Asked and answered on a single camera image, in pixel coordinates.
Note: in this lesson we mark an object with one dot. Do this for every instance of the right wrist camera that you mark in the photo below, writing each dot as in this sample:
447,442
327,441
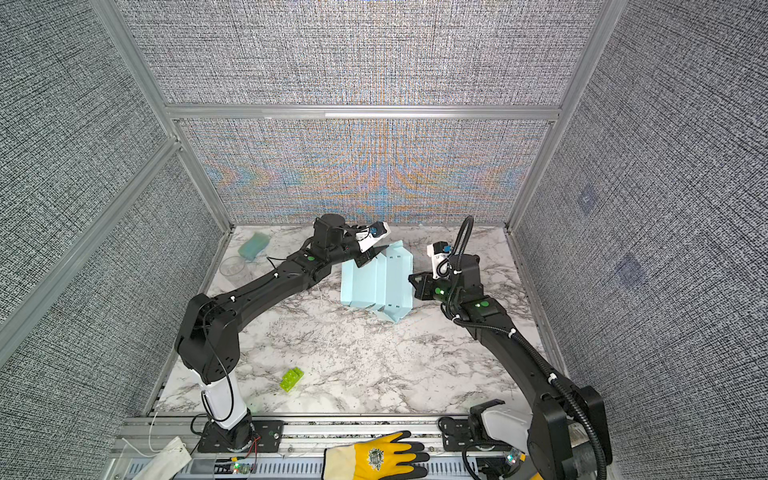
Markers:
439,252

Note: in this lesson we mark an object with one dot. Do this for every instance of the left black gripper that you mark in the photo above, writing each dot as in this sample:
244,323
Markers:
370,254

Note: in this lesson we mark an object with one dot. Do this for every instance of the green toy brick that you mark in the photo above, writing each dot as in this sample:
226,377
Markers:
291,378

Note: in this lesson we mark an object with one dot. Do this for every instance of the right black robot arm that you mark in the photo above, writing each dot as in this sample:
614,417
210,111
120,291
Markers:
534,366

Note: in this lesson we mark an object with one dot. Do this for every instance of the white paper tag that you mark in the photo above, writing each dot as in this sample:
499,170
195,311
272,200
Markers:
167,463

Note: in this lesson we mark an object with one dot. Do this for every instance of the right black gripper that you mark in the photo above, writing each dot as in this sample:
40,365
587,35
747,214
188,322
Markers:
423,288

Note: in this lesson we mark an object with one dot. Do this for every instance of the yellow black work glove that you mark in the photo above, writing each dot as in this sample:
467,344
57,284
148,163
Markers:
392,456

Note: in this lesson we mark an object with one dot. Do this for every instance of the light blue paper box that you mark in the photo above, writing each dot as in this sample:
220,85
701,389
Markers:
381,286

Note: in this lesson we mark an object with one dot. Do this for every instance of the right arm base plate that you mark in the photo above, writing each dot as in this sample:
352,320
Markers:
462,433

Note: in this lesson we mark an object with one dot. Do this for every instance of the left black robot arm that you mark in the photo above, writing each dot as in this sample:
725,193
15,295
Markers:
208,339

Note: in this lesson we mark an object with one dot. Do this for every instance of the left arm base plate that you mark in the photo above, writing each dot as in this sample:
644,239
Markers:
240,436

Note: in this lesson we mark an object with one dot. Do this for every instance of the teal sponge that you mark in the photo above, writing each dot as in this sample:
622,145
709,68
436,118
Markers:
251,248

